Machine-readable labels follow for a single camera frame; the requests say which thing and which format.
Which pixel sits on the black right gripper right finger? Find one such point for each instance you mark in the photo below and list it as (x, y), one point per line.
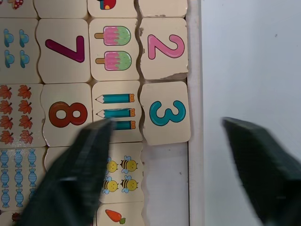
(268, 169)

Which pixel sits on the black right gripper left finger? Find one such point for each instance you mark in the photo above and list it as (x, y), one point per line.
(77, 179)

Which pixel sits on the brown number 8 tile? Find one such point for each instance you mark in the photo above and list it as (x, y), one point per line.
(65, 94)

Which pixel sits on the teal number 3 tile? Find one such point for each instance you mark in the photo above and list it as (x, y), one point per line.
(167, 131)

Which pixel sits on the white wooden puzzle board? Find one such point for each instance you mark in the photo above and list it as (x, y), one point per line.
(195, 99)

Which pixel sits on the purple number 7 tile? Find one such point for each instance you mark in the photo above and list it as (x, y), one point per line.
(61, 70)

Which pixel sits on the pink number 2 tile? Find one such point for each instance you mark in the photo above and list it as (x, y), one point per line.
(164, 61)

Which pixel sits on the blue candies picture tile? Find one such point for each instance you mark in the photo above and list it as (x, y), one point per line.
(40, 179)

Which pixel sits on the four bees picture tile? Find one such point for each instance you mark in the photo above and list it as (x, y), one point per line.
(131, 195)

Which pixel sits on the orange carrot picture tile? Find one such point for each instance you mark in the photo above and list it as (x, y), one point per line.
(131, 214)

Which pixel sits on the maple leaves picture tile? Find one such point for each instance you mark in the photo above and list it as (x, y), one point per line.
(37, 113)

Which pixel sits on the red ladybug picture tile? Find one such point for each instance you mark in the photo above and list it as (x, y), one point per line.
(9, 217)

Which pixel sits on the three pencils picture tile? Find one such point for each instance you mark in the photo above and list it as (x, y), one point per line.
(117, 90)

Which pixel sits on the two popsicles picture tile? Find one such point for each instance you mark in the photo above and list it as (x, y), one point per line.
(113, 70)

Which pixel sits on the blue hats picture tile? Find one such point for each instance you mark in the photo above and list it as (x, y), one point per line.
(16, 73)

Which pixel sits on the red apple picture tile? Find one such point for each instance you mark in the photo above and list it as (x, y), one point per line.
(124, 11)

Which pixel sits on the red mushroom picture tile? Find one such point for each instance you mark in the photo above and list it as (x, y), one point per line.
(26, 11)

